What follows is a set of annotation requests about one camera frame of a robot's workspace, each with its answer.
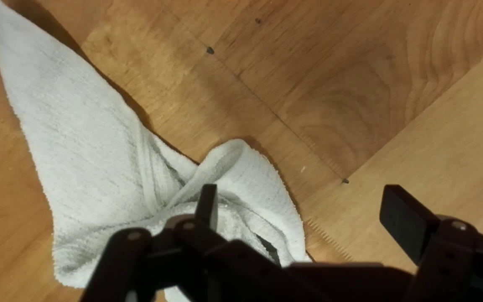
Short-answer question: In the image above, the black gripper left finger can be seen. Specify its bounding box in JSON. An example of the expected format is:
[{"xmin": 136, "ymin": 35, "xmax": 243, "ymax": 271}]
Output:
[{"xmin": 81, "ymin": 182, "xmax": 322, "ymax": 302}]

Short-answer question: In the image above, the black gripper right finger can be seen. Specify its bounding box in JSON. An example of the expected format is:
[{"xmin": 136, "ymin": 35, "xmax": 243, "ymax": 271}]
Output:
[{"xmin": 379, "ymin": 182, "xmax": 483, "ymax": 302}]

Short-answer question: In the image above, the white terry towel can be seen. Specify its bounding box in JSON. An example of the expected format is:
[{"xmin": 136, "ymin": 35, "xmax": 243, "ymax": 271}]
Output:
[{"xmin": 0, "ymin": 0, "xmax": 314, "ymax": 302}]

